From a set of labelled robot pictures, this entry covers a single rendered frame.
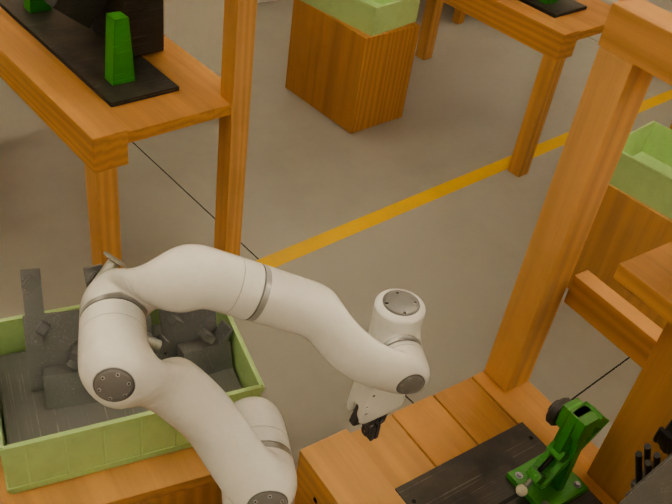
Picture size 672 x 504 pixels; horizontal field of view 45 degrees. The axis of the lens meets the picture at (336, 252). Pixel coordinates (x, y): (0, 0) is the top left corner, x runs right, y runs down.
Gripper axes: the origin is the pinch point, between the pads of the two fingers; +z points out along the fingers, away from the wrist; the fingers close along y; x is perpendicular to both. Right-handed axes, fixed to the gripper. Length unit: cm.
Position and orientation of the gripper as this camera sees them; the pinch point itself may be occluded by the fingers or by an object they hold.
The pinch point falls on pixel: (370, 427)
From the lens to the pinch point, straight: 153.1
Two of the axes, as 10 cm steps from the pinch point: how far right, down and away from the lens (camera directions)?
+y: -8.2, 2.7, -5.0
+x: 5.5, 5.8, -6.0
